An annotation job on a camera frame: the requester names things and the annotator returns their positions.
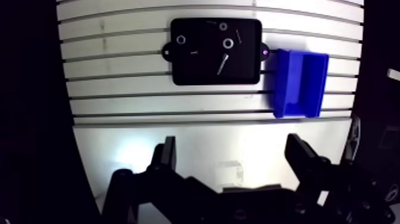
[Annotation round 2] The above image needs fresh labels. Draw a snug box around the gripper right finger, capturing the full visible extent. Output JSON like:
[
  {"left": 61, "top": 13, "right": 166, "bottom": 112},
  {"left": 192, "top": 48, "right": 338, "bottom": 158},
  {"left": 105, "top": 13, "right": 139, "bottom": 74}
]
[{"left": 281, "top": 133, "right": 397, "bottom": 224}]

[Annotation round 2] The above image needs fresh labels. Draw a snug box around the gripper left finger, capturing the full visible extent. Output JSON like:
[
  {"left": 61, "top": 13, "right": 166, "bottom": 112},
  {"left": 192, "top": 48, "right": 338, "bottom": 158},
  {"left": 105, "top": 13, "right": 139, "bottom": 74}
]
[{"left": 101, "top": 136, "right": 221, "bottom": 224}]

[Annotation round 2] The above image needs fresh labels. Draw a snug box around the blue bin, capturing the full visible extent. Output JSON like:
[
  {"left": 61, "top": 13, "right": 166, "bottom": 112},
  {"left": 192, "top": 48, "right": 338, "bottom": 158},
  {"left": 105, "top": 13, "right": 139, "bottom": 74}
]
[{"left": 272, "top": 48, "right": 330, "bottom": 119}]

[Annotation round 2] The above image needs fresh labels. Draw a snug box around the black tray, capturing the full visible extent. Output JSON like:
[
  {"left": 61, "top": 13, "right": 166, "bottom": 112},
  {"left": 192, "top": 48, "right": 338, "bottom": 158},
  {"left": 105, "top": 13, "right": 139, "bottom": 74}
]
[{"left": 161, "top": 17, "right": 270, "bottom": 86}]

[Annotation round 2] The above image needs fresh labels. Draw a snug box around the long steel bolt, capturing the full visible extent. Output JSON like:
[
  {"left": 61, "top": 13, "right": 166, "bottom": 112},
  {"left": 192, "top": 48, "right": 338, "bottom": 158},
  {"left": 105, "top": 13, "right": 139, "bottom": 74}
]
[{"left": 216, "top": 54, "right": 230, "bottom": 76}]

